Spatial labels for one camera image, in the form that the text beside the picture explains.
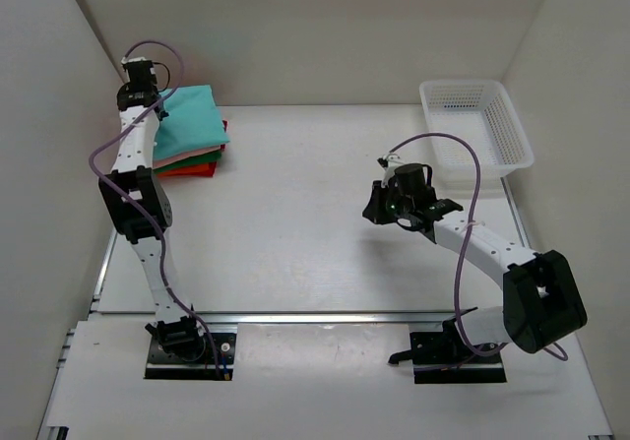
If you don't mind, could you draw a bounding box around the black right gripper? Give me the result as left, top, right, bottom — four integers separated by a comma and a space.
362, 180, 413, 225

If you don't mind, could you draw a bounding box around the teal t shirt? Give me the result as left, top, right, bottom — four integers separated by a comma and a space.
153, 85, 222, 160

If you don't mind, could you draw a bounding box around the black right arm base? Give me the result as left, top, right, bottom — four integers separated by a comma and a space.
388, 321, 507, 385

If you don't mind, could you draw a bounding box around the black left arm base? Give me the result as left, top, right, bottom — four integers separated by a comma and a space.
144, 323, 237, 381

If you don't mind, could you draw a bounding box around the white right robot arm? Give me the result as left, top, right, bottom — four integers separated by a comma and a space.
362, 156, 588, 362

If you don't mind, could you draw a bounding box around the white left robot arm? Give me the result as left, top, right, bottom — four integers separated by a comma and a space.
98, 57, 209, 364

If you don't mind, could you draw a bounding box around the pink folded t shirt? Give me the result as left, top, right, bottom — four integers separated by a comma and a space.
153, 146, 221, 169

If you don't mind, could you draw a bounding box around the green folded t shirt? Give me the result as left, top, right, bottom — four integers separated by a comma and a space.
154, 152, 216, 173

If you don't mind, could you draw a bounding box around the orange folded t shirt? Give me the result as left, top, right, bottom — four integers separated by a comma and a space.
157, 162, 217, 178

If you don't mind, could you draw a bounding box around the red folded t shirt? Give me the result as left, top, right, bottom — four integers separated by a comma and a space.
214, 119, 230, 162

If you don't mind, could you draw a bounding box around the white plastic basket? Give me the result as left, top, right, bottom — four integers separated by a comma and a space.
419, 80, 535, 180

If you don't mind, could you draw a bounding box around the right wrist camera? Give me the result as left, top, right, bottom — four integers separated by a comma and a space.
377, 153, 404, 174

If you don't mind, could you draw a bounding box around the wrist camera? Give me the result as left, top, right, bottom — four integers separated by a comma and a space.
377, 153, 404, 174
121, 56, 152, 68

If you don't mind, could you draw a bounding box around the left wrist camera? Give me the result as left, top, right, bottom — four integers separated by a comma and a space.
121, 56, 152, 68

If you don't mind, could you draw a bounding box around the aluminium table rail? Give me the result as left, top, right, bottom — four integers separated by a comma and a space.
88, 309, 473, 326

